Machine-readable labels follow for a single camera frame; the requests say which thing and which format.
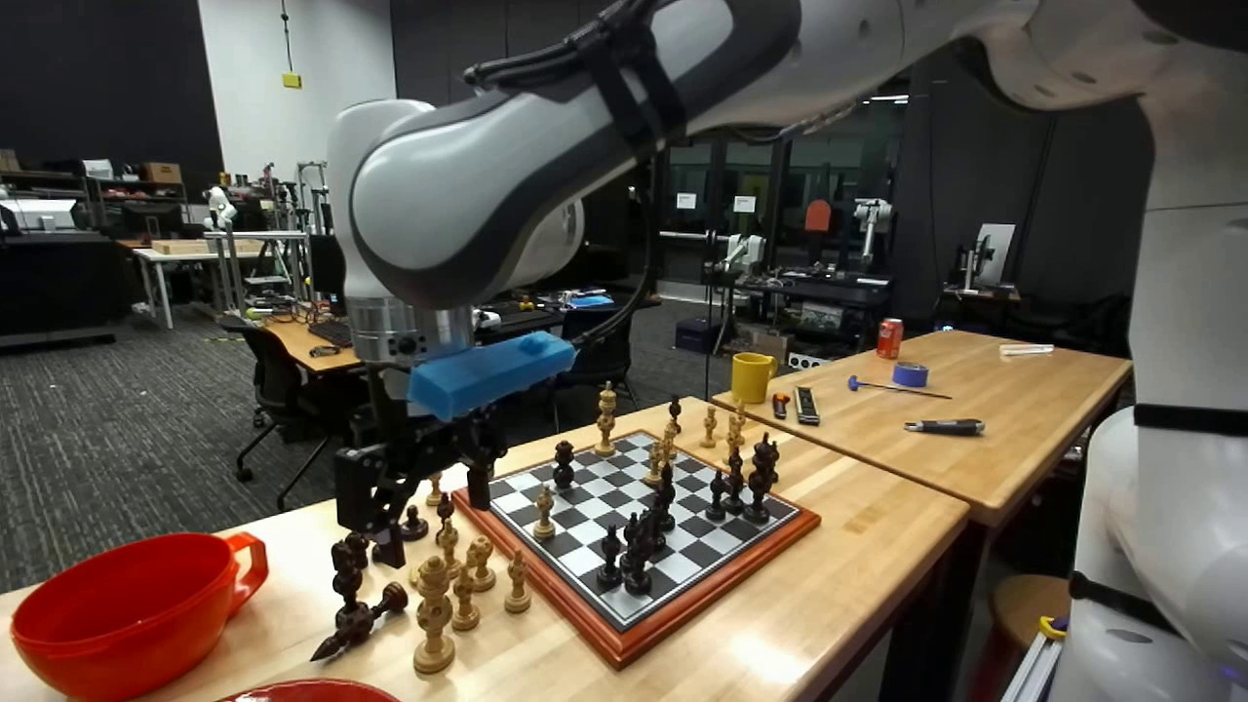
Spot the blue handled tool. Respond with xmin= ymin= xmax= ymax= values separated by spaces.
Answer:
xmin=841 ymin=371 xmax=956 ymax=407

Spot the black cabinet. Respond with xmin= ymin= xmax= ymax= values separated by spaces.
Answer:
xmin=0 ymin=230 xmax=137 ymax=351

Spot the beige crowned chess piece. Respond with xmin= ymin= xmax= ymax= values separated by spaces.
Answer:
xmin=465 ymin=537 xmax=499 ymax=596

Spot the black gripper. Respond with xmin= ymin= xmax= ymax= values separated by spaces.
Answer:
xmin=332 ymin=366 xmax=516 ymax=537

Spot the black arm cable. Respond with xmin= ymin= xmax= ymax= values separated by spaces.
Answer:
xmin=460 ymin=0 xmax=678 ymax=345

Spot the framed white board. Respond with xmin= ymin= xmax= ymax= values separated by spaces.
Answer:
xmin=965 ymin=217 xmax=1020 ymax=292

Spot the large beige chess piece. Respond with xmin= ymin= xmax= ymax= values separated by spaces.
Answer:
xmin=405 ymin=557 xmax=460 ymax=683

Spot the red cup with handle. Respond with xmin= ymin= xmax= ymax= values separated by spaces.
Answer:
xmin=7 ymin=526 xmax=271 ymax=702

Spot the black marker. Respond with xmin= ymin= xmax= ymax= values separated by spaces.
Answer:
xmin=900 ymin=415 xmax=989 ymax=441

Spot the toppled black chess piece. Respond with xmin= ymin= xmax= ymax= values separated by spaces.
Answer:
xmin=309 ymin=583 xmax=408 ymax=671

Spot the chessboard with red frame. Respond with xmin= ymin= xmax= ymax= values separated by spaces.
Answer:
xmin=449 ymin=424 xmax=825 ymax=675

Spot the tall black chess piece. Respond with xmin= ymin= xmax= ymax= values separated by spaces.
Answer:
xmin=327 ymin=535 xmax=370 ymax=618

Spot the wooden office desk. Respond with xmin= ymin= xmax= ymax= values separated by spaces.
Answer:
xmin=258 ymin=311 xmax=364 ymax=381

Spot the yellow cup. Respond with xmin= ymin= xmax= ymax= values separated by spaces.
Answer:
xmin=725 ymin=347 xmax=778 ymax=410

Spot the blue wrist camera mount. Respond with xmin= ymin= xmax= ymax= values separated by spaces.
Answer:
xmin=405 ymin=329 xmax=579 ymax=424

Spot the white flat item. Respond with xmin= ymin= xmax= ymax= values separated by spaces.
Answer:
xmin=995 ymin=334 xmax=1059 ymax=364

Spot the wooden stool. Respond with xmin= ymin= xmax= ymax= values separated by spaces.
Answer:
xmin=989 ymin=568 xmax=1082 ymax=679

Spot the white robot on bench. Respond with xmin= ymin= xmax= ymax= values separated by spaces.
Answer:
xmin=848 ymin=190 xmax=898 ymax=264

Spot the black remote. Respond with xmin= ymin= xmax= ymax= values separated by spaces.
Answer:
xmin=789 ymin=381 xmax=825 ymax=433

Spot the black office chair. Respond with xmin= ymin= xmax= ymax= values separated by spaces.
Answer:
xmin=211 ymin=311 xmax=356 ymax=520

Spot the small white background robot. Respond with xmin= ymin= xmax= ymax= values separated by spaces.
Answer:
xmin=200 ymin=182 xmax=240 ymax=238

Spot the black chess bishop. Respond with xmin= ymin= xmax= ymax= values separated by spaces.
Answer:
xmin=646 ymin=463 xmax=683 ymax=537

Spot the red can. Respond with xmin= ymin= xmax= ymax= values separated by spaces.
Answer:
xmin=873 ymin=311 xmax=910 ymax=364

